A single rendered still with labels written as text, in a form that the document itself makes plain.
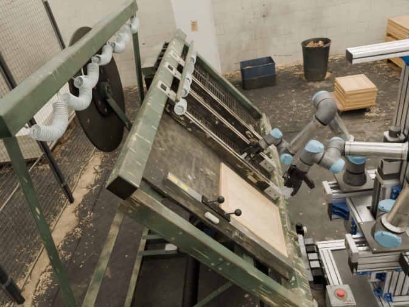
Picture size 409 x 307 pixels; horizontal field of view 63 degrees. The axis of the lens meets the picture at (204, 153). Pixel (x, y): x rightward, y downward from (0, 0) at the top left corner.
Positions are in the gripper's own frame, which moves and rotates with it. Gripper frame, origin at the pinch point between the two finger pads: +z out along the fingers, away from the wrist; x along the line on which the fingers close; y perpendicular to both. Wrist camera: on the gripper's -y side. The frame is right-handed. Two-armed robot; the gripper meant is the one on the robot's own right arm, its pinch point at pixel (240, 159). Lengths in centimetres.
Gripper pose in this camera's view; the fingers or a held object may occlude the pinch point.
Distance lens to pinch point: 243.9
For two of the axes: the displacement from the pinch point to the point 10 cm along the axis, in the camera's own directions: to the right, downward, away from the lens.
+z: -6.8, 5.8, 4.5
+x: 7.3, 5.8, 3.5
